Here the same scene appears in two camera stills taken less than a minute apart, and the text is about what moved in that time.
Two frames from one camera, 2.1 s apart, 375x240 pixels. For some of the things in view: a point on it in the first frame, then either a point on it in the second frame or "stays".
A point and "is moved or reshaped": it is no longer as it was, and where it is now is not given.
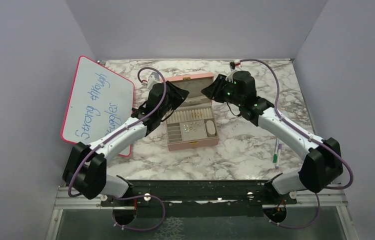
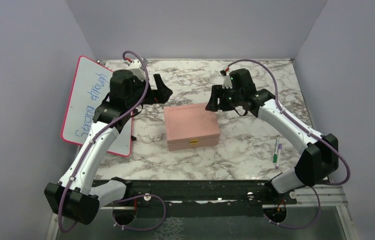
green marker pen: [275, 157] stays
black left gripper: [179, 95] -> [161, 95]
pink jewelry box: [192, 125] is moved or reshaped
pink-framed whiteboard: [101, 99] stays
